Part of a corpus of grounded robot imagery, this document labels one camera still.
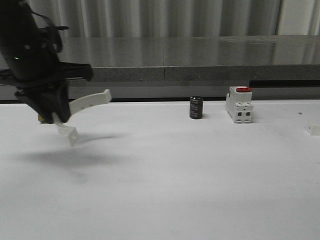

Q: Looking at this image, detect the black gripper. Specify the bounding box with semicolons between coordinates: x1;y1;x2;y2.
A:
0;39;94;124

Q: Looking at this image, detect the white half-ring pipe clamp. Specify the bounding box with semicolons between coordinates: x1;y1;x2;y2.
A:
52;89;112;146

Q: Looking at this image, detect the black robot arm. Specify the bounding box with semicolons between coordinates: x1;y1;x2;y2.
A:
0;0;94;124

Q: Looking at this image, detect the brass valve red handwheel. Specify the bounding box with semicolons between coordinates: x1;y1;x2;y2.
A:
37;115;47;124

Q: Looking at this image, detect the black cylindrical capacitor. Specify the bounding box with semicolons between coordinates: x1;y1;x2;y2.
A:
189;96;204;120

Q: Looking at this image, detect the grey stone counter ledge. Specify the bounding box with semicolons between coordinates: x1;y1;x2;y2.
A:
59;35;320;87

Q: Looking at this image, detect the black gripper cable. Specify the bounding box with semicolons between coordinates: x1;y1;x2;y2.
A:
32;12;70;54

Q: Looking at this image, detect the white circuit breaker red switch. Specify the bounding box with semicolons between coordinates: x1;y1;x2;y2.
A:
225;86;254;124

